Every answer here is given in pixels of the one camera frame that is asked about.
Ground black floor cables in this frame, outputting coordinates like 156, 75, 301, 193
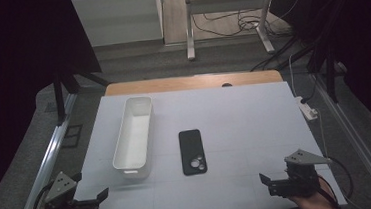
248, 33, 317, 73

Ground wooden table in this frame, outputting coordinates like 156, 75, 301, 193
104, 69, 285, 98

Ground aluminium rail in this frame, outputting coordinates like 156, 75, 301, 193
1, 92, 87, 209
311, 69, 371, 209

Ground thin white cable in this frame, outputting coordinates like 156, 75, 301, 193
288, 52, 330, 161

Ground black phone case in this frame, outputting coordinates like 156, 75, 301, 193
178, 128, 209, 177

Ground black metal stand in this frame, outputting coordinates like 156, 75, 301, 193
304, 44, 341, 106
51, 67, 113, 127

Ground white power strip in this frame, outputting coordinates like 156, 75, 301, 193
294, 94, 320, 123

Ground black plug with cable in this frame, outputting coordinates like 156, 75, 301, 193
298, 73, 322, 105

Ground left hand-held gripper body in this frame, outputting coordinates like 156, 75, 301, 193
41, 169, 100, 209

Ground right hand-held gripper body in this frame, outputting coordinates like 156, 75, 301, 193
265, 146, 336, 201

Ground white table board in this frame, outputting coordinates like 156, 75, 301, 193
56, 77, 348, 209

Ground person's right hand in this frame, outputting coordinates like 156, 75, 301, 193
287, 175, 337, 209

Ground white plastic storage box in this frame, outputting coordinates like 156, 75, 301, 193
107, 95, 159, 181

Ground black curtain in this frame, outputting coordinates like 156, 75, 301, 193
268, 0, 371, 145
0, 0, 113, 209

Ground tangle of black cables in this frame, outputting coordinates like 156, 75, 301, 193
189, 0, 295, 46

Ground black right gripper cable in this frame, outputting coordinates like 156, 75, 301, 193
313, 155, 356, 209

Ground white desk frame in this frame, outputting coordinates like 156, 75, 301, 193
182, 0, 283, 62

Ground white cabinet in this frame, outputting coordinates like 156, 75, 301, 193
71, 0, 166, 49

